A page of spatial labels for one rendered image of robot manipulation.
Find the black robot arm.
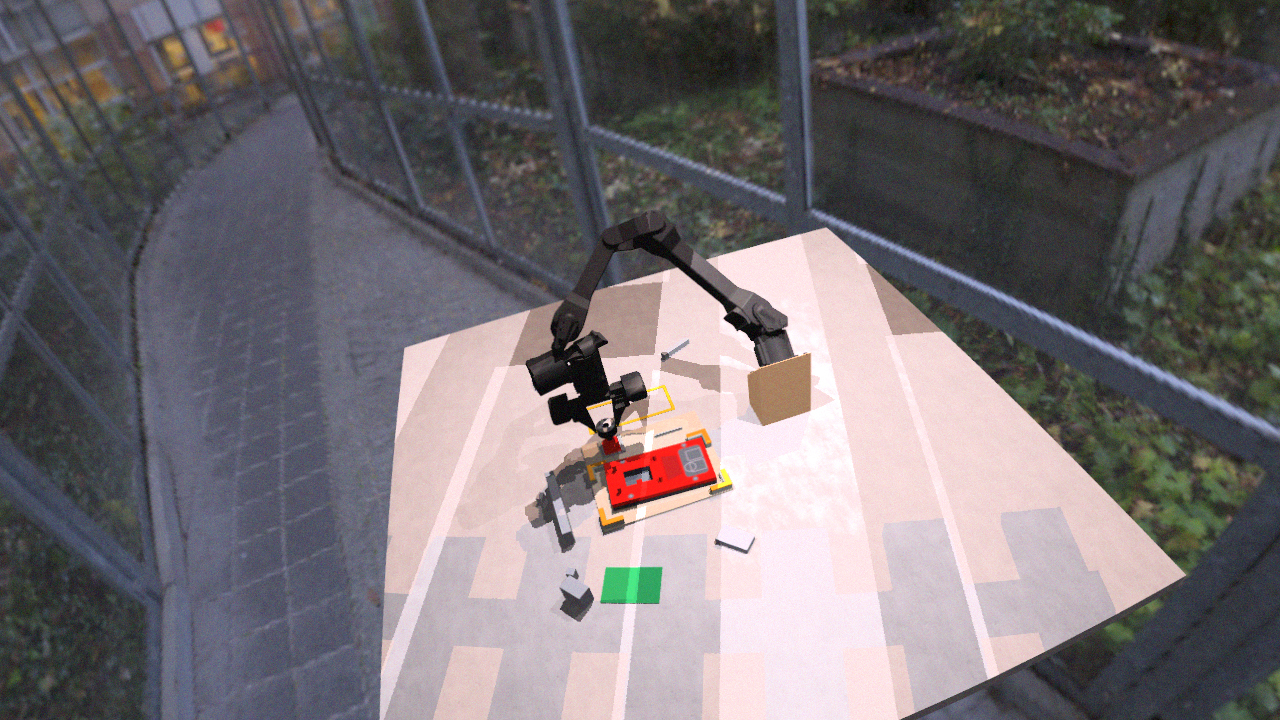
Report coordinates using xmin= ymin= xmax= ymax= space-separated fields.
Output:
xmin=526 ymin=210 xmax=797 ymax=396

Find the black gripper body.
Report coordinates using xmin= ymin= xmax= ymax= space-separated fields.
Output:
xmin=548 ymin=366 xmax=648 ymax=425

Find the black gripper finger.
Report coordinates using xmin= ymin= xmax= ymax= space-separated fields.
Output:
xmin=611 ymin=398 xmax=630 ymax=427
xmin=572 ymin=407 xmax=596 ymax=434

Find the green rectangular area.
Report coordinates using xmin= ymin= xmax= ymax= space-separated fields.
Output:
xmin=602 ymin=568 xmax=662 ymax=603

